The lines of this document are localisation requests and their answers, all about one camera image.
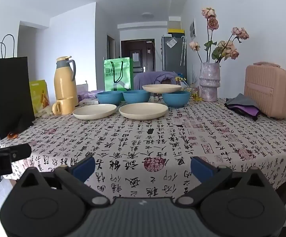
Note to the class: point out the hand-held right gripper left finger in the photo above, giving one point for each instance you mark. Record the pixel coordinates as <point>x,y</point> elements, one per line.
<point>85,168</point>

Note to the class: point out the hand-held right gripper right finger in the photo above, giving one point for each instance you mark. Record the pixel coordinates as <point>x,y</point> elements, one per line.
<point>198,168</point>

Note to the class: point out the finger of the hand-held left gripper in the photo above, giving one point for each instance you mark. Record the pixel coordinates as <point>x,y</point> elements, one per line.
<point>19,151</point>

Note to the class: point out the cream plate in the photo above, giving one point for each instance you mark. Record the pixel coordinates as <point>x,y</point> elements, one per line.
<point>143,110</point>
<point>95,111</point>
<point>161,88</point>

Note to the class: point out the blue bowl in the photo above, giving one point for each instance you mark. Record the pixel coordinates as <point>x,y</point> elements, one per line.
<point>176,100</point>
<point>109,99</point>
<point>136,98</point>

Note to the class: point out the small orange object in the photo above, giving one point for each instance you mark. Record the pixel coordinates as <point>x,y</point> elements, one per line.
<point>11,135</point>

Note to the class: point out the crumpled white plastic bag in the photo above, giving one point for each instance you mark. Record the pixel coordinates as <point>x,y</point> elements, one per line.
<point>45,111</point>

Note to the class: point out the black paper bag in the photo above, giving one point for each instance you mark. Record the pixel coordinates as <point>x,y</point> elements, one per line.
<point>9,91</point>

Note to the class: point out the yellow snack bag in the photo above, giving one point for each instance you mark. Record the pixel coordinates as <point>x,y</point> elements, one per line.
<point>39,96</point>

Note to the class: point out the calligraphy printed tablecloth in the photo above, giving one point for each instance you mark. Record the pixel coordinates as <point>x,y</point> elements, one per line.
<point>143,138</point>

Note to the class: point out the yellow mug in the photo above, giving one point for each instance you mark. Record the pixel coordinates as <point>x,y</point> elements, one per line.
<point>66,105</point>

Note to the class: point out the white book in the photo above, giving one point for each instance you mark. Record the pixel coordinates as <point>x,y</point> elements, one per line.
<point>88,101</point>

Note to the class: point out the yellow flower branch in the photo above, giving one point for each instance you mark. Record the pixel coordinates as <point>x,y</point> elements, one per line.
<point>196,96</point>

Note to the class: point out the purple plastic packet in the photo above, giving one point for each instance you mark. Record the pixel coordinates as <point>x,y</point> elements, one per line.
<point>93,94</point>

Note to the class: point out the purple cloth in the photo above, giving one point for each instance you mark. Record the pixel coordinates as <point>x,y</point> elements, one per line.
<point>250,110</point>

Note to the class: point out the white paper bag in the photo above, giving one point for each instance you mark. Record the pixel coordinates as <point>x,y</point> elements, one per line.
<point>82,90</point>

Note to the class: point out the yellow thermos jug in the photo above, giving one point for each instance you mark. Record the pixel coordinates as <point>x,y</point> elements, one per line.
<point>65,84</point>

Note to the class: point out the pink ceramic vase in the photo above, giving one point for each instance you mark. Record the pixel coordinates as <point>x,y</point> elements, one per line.
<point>209,84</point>

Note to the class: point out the wooden chair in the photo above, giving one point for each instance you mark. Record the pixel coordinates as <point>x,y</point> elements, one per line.
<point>168,81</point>

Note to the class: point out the blue bag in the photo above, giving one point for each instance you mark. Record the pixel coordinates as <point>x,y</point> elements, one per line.
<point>180,75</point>

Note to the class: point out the green paper bag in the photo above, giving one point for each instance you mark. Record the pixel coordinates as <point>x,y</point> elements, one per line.
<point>124,74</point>

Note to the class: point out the purple blanket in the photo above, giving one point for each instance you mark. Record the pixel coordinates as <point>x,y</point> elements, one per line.
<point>148,77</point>

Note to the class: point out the pink hard case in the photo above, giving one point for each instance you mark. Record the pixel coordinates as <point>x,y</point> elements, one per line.
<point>268,91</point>

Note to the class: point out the grey refrigerator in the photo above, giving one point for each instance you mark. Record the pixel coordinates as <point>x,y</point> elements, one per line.
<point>172,59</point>

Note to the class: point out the pale hanging umbrella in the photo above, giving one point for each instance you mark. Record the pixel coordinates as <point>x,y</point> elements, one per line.
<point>183,49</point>

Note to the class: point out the white paper notice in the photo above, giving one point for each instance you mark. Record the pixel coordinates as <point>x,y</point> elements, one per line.
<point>135,55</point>

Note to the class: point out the brown interior door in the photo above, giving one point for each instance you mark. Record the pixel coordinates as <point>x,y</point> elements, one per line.
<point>111,47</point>

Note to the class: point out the dark brown entrance door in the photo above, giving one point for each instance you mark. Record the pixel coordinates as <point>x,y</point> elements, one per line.
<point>145,54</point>

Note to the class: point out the clear plastic pouch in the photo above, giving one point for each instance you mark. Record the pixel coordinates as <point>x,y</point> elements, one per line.
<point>171,42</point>

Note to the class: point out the yellow and black box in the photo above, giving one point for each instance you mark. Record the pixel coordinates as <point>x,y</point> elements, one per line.
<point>176,31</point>

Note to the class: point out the dried rose bouquet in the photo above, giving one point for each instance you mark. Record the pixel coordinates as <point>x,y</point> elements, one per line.
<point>212,22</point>

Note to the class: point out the white box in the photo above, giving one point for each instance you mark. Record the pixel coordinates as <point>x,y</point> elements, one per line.
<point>175,22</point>

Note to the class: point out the wall poster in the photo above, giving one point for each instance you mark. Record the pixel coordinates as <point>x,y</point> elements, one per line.
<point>192,30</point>

